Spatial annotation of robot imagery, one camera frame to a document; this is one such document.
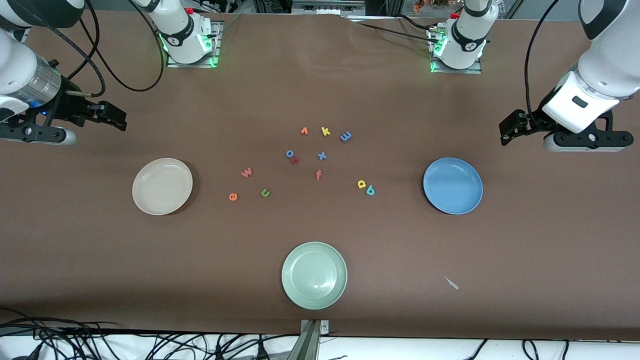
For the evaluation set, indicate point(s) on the white paper scrap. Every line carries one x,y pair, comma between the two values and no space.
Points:
451,283

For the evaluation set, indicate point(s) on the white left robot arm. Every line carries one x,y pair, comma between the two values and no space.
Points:
610,65

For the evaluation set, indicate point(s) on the metal table edge bracket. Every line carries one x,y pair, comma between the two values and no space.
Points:
310,342

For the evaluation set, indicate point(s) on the pale green round plate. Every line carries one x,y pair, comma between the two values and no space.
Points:
314,275

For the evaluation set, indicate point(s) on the pink foam letter w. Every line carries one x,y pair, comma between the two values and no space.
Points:
246,173

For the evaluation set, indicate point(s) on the dried orange flowers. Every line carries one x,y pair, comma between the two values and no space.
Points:
419,6

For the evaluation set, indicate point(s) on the green foam letter u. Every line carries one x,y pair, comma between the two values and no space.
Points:
265,193

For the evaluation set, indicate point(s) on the blue round plate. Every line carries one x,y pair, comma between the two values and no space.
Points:
453,186

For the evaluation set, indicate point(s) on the blue foam letter m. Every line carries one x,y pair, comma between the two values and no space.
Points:
346,136

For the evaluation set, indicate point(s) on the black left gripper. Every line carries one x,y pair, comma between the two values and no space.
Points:
534,119

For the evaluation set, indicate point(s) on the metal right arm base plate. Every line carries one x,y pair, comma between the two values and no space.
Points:
216,50

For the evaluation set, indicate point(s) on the teal foam letter b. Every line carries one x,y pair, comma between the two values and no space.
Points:
370,190

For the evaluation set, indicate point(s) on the aluminium frame structure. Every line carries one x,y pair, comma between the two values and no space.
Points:
325,7

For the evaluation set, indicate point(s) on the brown table cover sheet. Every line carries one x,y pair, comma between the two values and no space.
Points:
100,260

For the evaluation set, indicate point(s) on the beige round plate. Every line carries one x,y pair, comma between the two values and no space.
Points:
162,186

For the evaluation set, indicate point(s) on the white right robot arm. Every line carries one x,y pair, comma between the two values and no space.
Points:
15,60

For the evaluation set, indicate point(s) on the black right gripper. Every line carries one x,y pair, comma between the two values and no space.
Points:
71,106

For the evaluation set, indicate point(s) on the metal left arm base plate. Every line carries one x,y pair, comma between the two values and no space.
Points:
475,71

